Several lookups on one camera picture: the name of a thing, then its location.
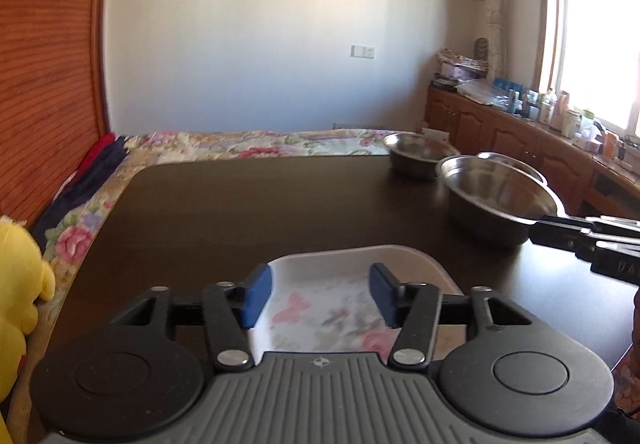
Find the red cloth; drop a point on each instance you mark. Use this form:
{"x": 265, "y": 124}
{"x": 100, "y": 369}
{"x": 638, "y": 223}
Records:
{"x": 97, "y": 151}

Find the red and navy clothes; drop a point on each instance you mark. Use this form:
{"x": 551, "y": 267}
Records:
{"x": 85, "y": 189}

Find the medium steel bowl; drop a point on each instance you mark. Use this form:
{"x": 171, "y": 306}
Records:
{"x": 525, "y": 168}

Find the white wall outlet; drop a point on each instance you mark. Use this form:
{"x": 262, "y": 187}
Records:
{"x": 369, "y": 51}

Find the wooden slatted headboard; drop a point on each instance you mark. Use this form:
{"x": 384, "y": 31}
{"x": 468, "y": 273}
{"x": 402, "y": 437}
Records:
{"x": 50, "y": 48}

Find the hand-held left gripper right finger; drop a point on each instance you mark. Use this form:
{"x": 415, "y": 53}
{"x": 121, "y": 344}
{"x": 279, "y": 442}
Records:
{"x": 382, "y": 296}

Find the grey oval decoration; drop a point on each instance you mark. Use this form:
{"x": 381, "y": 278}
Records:
{"x": 481, "y": 48}

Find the wooden cabinet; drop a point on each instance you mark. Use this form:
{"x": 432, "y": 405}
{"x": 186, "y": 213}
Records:
{"x": 500, "y": 131}

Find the window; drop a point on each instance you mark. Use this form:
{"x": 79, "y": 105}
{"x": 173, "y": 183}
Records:
{"x": 595, "y": 48}

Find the clear plastic bag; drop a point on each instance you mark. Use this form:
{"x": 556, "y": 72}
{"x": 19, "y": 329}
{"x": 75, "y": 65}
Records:
{"x": 482, "y": 93}

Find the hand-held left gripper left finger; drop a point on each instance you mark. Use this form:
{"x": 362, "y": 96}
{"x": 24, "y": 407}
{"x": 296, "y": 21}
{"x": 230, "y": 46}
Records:
{"x": 257, "y": 296}

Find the floral square plate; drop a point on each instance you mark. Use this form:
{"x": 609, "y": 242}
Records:
{"x": 325, "y": 304}

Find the white wall switch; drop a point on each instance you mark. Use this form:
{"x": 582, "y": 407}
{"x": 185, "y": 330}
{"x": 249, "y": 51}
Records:
{"x": 357, "y": 51}

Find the small steel bowl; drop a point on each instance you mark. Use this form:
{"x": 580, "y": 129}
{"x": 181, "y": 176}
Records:
{"x": 417, "y": 156}

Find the floral bedspread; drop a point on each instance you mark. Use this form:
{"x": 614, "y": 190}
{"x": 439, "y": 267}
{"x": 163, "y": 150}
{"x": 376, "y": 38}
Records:
{"x": 250, "y": 143}

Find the white cardboard box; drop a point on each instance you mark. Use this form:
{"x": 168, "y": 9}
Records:
{"x": 432, "y": 133}

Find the row of toiletry bottles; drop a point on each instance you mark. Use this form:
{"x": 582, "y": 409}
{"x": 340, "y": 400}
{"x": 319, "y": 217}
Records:
{"x": 550, "y": 108}

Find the yellow plush toy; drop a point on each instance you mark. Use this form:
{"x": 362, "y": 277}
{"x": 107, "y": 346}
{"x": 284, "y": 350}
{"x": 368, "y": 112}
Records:
{"x": 17, "y": 284}

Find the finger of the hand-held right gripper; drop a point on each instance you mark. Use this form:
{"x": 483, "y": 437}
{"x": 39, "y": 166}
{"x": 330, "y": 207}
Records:
{"x": 615, "y": 224}
{"x": 560, "y": 236}

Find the large steel bowl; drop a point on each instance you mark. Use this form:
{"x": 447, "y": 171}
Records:
{"x": 490, "y": 194}

